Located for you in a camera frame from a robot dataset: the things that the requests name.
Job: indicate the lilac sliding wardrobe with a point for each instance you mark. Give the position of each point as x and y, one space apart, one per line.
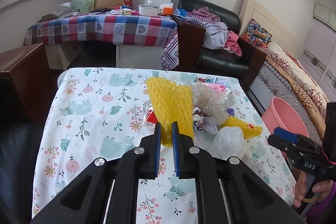
318 52

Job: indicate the red white paper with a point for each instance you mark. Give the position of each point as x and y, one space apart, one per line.
204 123

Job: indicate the cream bed headboard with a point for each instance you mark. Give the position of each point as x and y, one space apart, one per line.
281 35

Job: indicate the colourful comic pillow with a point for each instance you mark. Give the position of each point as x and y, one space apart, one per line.
256 35

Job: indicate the dark wooden side cabinet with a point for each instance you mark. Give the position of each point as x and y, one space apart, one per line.
190 40

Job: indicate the floral beige blanket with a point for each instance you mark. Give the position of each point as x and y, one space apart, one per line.
306 90

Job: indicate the checkered red shirt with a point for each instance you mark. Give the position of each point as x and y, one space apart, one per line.
203 15

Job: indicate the white plastic bag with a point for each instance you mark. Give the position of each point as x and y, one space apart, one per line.
230 141

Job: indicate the yellow foam fruit net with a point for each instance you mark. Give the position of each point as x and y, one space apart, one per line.
171 103

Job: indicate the blue packet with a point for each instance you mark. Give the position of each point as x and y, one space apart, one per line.
180 13

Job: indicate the white tissue box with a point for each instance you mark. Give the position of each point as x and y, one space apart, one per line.
146 10

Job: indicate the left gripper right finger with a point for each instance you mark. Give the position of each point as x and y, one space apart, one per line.
227 191

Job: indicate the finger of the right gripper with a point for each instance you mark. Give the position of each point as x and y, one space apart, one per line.
286 134
299 155

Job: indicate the red snack wrapper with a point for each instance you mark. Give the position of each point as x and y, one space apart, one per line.
149 115

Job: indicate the pink plastic trash bin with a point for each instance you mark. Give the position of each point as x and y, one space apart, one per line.
281 114

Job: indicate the orange box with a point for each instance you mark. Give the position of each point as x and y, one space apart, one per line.
166 9

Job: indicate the clear bubble wrap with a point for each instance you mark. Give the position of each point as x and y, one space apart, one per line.
212 102

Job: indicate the red pink patterned cloth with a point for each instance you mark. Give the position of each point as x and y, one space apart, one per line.
170 58

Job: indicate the low brown wooden cabinet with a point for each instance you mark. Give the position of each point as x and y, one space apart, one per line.
28 85

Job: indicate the purple wrapper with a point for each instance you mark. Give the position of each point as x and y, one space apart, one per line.
230 112

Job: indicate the pink red garment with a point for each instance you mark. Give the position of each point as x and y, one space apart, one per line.
232 45

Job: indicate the green carton box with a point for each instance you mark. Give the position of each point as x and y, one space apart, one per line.
83 6

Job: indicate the floral animal print tablecloth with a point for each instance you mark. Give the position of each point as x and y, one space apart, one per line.
98 112

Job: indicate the black leather armchair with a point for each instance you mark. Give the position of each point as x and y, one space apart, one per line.
223 63

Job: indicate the grey lilac clothes pile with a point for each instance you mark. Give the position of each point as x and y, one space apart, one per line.
216 34

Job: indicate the bed with quilted mattress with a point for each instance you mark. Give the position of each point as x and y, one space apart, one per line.
273 81

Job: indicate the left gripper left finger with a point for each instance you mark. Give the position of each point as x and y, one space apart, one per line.
106 191

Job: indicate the plaid checkered tablecloth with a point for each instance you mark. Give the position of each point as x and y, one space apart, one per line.
131 30

